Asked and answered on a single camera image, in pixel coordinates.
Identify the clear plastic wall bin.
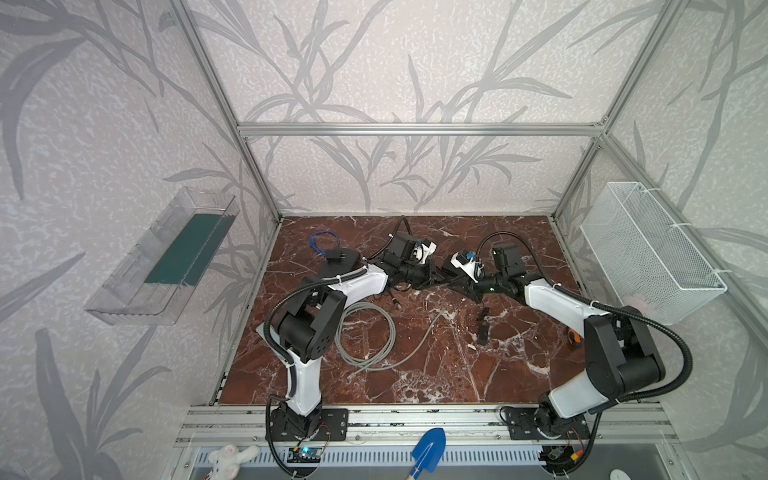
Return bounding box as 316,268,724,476
85,187,240,326

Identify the blue toy shovel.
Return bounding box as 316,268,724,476
407,427,446,480

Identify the orange black small tool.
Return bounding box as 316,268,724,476
567,329,583,349

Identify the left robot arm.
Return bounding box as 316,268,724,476
262,233,437,441

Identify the blue ethernet cable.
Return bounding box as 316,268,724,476
308,229,342,253

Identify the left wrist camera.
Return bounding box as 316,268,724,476
412,241,437,265

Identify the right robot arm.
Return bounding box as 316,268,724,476
442,244,694,439

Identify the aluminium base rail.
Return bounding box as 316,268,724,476
174,402,680,447

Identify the white plush bunny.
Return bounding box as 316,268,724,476
206,444,261,480

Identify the black power adapter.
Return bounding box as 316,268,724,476
475,307,490,346

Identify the white wire mesh basket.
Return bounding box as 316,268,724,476
581,182,727,325

